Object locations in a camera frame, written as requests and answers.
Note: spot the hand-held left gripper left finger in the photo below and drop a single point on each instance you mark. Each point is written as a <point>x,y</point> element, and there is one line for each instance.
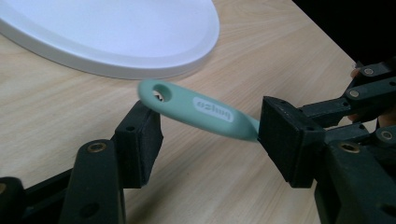
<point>137,146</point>

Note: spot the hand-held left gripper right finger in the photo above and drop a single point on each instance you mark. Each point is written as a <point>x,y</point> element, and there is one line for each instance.
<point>289,143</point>

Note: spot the teal white spatula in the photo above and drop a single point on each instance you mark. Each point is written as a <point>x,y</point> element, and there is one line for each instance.
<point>186,109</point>

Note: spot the white round plate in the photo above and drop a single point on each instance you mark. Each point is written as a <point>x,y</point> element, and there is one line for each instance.
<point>109,31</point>

